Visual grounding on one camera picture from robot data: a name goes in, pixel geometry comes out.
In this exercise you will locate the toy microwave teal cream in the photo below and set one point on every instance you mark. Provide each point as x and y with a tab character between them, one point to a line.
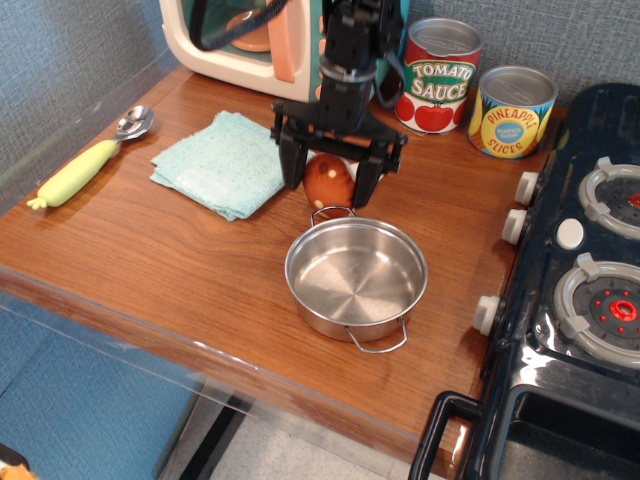
196	34

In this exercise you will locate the tomato sauce can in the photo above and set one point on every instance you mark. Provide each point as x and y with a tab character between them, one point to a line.
440	61

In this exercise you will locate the black toy stove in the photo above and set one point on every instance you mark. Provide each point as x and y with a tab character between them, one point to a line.
561	372

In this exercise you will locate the teal folded cloth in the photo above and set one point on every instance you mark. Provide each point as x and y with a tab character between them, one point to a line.
232	167

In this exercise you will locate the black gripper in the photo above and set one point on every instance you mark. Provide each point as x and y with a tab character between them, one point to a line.
340	122

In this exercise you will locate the orange object at corner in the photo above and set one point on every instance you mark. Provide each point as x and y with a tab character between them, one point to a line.
14	466

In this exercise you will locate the brown plush mushroom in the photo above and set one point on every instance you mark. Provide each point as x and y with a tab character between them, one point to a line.
329	184

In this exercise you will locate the orange microwave turntable plate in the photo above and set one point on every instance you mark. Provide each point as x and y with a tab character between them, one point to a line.
255	40

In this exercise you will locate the pineapple slices can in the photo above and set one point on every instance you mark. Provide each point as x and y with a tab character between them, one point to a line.
512	108

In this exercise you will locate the steel pot with handles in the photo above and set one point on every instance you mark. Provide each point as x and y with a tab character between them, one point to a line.
356	279

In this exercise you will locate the spoon with yellow-green handle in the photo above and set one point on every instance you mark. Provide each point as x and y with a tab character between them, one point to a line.
74	176

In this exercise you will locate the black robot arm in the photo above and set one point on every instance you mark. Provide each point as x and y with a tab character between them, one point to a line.
357	35

